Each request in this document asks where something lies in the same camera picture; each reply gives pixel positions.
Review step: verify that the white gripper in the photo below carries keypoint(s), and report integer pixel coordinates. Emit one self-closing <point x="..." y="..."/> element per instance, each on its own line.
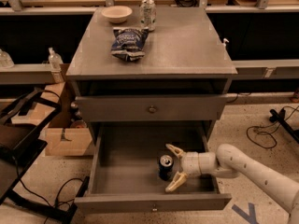
<point x="191" y="164"/>

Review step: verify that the blue pepsi can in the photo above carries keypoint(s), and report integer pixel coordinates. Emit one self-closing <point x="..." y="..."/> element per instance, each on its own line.
<point x="165" y="167"/>

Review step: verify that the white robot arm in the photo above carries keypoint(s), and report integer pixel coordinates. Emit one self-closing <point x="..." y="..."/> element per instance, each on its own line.
<point x="228" y="162"/>

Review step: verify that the open grey middle drawer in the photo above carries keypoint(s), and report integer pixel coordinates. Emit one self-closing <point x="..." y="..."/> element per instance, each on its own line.
<point x="125" y="174"/>

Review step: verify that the grey drawer cabinet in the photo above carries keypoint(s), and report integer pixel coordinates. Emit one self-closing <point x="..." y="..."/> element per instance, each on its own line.
<point x="183" y="56"/>

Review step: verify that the closed grey top drawer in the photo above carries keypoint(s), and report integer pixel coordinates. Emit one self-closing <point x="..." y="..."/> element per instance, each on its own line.
<point x="151" y="107"/>

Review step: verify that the silver green soda can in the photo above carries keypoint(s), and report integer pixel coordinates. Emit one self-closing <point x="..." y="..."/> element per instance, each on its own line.
<point x="148" y="14"/>

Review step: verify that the black stand base right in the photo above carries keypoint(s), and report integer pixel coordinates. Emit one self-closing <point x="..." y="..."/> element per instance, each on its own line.
<point x="280" y="117"/>

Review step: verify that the cardboard box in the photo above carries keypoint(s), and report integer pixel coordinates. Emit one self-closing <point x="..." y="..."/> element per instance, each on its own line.
<point x="66" y="134"/>

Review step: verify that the small white pump bottle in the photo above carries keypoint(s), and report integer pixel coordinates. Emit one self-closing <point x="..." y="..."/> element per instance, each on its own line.
<point x="225" y="43"/>

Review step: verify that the blue chip bag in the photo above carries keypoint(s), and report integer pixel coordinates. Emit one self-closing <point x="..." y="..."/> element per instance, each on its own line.
<point x="129" y="43"/>

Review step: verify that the clear sanitizer bottle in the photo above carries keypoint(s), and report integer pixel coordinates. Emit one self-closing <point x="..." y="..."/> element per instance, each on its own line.
<point x="55" y="59"/>

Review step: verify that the white ceramic bowl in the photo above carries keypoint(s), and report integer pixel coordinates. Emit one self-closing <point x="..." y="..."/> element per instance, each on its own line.
<point x="116" y="14"/>

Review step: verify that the black cart frame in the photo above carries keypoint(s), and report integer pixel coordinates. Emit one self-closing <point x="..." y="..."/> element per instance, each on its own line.
<point x="20" y="145"/>

